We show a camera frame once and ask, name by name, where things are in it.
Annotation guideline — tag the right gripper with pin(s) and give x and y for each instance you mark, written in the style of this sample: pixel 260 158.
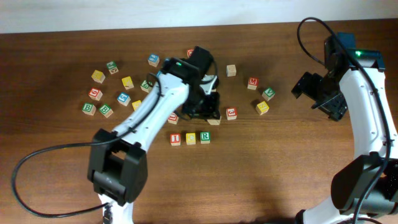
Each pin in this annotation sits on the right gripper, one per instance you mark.
pixel 333 108

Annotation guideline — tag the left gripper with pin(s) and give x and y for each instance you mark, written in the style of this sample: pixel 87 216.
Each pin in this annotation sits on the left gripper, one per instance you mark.
pixel 209 111

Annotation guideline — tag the green R block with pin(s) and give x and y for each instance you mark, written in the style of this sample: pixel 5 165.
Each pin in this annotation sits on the green R block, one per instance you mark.
pixel 205 137

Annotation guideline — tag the yellow C block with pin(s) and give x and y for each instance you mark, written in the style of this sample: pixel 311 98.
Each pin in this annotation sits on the yellow C block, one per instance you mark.
pixel 190 138

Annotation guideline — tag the red I block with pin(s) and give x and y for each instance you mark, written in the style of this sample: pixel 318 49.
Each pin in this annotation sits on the red I block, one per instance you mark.
pixel 175 139

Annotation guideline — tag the red A block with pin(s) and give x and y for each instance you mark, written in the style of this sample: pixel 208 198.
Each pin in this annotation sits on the red A block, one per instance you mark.
pixel 215 121

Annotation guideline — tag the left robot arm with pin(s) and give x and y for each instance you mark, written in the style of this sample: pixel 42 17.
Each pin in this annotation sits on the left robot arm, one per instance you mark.
pixel 118 159

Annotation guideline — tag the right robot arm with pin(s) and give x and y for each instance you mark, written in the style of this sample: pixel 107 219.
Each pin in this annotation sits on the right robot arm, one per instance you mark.
pixel 355 84

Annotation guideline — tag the red U block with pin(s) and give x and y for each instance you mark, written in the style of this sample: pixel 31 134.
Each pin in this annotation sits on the red U block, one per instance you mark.
pixel 173 118

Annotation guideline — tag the red 3 block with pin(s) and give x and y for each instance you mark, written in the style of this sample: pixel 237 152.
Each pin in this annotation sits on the red 3 block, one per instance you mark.
pixel 231 113

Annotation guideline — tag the plain wooden block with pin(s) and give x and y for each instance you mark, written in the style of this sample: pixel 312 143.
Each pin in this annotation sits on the plain wooden block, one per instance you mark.
pixel 231 70

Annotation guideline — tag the red C block top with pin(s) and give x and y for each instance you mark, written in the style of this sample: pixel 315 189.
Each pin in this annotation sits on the red C block top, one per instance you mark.
pixel 189 52

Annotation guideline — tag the red M block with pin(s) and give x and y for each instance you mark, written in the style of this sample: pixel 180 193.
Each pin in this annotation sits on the red M block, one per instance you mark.
pixel 253 83

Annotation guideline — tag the green Z block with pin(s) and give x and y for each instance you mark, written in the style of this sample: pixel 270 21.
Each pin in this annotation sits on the green Z block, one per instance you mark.
pixel 146 86

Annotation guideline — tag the yellow S block right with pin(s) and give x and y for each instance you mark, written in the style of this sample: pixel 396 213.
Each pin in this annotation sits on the yellow S block right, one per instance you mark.
pixel 262 108

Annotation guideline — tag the yellow s block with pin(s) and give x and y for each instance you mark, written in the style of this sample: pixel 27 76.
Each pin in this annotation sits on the yellow s block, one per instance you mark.
pixel 262 108
pixel 136 104

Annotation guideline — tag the blue block top left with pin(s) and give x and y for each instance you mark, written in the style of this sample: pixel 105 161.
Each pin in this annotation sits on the blue block top left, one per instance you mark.
pixel 153 60

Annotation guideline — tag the yellow S block left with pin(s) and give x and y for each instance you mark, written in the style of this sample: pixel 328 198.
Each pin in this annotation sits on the yellow S block left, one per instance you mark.
pixel 136 104

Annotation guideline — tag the green V block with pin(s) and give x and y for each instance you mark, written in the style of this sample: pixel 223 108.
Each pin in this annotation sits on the green V block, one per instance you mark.
pixel 268 94

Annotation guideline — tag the yellow block upper left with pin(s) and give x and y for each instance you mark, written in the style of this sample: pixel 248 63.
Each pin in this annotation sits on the yellow block upper left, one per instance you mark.
pixel 127 82

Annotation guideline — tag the blue 5 block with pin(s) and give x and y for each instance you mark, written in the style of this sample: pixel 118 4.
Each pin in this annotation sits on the blue 5 block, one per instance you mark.
pixel 123 99

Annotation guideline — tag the green B block right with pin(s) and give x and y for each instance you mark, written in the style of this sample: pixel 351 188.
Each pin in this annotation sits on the green B block right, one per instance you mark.
pixel 106 110

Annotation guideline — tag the green b block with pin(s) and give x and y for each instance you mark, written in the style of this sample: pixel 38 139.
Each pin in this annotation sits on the green b block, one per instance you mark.
pixel 106 110
pixel 89 109

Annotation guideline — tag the green J block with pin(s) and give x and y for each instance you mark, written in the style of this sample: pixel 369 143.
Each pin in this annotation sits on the green J block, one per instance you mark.
pixel 112 67

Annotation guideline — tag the yellow block far left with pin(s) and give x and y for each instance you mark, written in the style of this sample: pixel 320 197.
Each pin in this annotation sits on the yellow block far left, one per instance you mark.
pixel 98 76

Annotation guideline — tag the red 9 block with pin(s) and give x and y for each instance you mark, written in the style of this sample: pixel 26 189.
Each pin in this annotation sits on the red 9 block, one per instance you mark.
pixel 95 94

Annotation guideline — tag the green B block left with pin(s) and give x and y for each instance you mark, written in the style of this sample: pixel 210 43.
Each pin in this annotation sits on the green B block left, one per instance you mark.
pixel 89 109

